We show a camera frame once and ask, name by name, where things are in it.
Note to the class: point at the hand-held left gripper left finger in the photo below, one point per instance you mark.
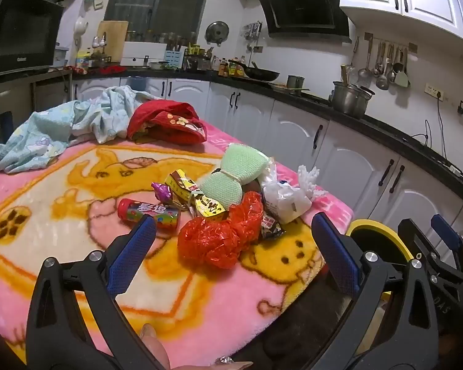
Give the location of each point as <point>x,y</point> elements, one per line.
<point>133,254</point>

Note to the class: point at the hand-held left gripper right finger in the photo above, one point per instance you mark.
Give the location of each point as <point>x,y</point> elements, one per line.
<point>335,254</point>

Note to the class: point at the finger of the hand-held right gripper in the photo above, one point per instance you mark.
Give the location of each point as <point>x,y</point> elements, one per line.
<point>445,233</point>
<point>420,239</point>

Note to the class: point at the red candy tube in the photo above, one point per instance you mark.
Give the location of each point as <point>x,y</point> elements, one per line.
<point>146,214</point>

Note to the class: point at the yellow rimmed black bin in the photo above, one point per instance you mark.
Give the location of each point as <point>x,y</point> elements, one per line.
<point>370,224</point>

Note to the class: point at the purple snack wrapper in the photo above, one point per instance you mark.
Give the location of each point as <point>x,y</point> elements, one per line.
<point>163,192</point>

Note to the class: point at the dark brown snack packet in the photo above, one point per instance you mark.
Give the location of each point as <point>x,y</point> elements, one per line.
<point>272,225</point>

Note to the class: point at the white plastic bag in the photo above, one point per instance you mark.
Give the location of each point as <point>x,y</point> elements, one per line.
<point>283,200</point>

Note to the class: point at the red plastic bag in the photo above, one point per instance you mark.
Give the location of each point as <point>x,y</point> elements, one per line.
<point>212,239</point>

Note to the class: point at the yellow snack wrapper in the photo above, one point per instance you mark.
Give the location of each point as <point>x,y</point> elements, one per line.
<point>210,208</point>
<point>181,185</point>

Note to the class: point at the green mesh scrubber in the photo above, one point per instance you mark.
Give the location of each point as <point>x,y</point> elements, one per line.
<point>223,185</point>

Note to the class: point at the white power strip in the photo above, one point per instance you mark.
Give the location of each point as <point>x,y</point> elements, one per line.
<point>455,169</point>

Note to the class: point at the pink printed blanket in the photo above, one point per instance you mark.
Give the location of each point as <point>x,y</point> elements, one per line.
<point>216,308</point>

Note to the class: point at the red embroidered cloth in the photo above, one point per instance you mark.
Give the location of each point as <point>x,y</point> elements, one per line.
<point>158,111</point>

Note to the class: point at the light blue printed cloth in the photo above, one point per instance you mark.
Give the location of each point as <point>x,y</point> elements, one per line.
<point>42,131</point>

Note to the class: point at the large steel pot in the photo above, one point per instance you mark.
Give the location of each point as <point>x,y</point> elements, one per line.
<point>347,100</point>

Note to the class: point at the small steel pot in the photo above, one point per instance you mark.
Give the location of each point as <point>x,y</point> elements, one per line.
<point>295,82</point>

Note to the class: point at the row of hanging kitchen utensils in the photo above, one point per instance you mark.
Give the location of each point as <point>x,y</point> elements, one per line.
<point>382,65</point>

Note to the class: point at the wooden spatula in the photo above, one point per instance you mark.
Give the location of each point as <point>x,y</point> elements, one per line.
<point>344,75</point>

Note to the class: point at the red dish cloth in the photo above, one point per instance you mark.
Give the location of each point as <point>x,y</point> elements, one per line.
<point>114,69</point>

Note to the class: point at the black wok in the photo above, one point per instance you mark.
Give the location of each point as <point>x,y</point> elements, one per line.
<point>260,74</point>

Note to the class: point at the blue cutlery holder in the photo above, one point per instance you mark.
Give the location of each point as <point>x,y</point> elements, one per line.
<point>174,61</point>

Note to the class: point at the grey plastic storage box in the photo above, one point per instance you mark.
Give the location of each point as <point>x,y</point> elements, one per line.
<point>61,57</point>

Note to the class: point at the row of condiment bottles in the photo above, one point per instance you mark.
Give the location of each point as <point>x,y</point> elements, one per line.
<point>231,69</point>

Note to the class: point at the steel faucet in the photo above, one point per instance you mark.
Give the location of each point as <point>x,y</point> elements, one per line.
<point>100,42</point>

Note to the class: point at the wooden cutting board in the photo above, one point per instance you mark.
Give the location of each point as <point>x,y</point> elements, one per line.
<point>114,40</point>

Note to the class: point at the white jug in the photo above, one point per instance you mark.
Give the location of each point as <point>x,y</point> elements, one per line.
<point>81,31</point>

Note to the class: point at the hanging steel pot lid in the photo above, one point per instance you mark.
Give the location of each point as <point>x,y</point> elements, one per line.
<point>217,31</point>

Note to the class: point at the black microwave oven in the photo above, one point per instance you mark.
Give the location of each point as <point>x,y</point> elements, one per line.
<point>23,34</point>

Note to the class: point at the black range hood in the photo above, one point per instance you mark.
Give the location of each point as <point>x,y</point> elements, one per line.
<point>301,7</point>

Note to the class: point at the dark kitchen window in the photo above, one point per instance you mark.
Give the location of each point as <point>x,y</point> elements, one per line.
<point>139,0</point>

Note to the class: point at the white wall socket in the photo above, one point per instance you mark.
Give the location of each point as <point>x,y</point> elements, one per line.
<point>434,91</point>

